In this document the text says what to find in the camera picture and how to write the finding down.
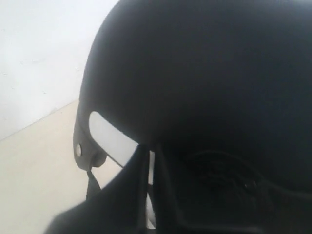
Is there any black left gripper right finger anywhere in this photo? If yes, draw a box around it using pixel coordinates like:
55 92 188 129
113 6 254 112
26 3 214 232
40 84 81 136
153 145 266 234

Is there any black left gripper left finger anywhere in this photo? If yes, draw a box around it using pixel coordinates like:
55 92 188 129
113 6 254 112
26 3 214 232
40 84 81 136
45 145 149 234

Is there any black helmet with tinted visor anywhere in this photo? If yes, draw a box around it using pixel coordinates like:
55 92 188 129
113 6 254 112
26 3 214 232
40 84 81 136
74 0 312 234

